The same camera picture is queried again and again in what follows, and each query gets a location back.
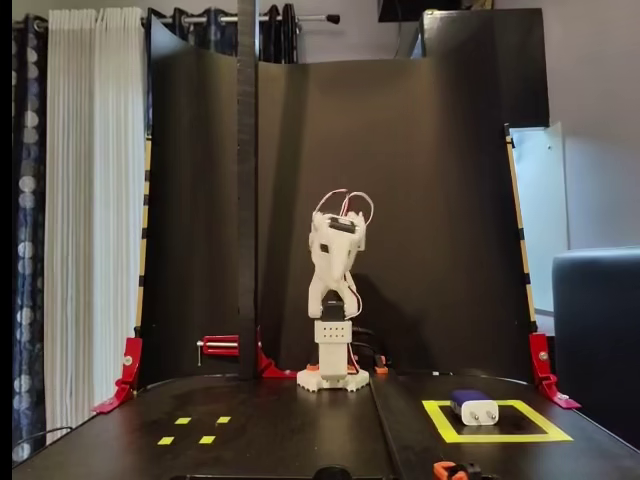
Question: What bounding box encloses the yellow black striped strip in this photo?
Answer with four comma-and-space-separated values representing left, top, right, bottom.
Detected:
133, 137, 153, 336
503, 123, 539, 336

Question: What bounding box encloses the black backdrop sheet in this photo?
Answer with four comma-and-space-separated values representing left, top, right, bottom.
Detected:
137, 8, 551, 391

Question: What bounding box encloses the red corner clamp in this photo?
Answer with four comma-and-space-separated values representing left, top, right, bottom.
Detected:
91, 336, 145, 414
528, 332, 582, 411

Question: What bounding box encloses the white cabinet door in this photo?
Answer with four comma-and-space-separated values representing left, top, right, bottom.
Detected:
507, 122, 571, 336

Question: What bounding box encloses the thick black power cable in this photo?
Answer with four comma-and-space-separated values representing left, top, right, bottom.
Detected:
349, 324, 390, 369

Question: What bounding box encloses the dark bunched curtain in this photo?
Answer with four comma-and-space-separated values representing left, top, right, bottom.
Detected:
149, 5, 240, 57
258, 2, 301, 64

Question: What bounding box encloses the dark patterned curtain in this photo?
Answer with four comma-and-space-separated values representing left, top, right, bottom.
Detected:
12, 14, 51, 464

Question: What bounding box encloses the white pleated curtain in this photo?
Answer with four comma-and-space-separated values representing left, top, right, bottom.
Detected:
44, 7, 149, 444

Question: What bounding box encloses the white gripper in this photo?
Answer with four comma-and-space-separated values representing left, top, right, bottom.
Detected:
307, 209, 366, 322

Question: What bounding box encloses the black vertical pole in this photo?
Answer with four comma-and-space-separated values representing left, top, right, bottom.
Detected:
237, 0, 260, 381

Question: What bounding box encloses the blue white charger block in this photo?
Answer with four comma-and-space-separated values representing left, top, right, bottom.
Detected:
448, 388, 500, 428

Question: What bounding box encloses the yellow tape square outline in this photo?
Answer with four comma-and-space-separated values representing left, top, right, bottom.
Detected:
421, 398, 575, 445

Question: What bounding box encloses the red C clamp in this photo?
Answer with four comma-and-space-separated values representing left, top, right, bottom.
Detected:
196, 334, 241, 366

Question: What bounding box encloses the silver curtain rod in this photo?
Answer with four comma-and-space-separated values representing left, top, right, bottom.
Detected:
144, 13, 342, 26

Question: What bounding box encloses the dark blue armchair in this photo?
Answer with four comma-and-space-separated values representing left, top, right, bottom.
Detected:
551, 247, 640, 451

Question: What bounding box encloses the red pole base bracket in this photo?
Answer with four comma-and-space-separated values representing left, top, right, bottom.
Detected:
256, 327, 297, 380

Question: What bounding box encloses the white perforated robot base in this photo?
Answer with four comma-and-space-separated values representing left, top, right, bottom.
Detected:
296, 368, 372, 395

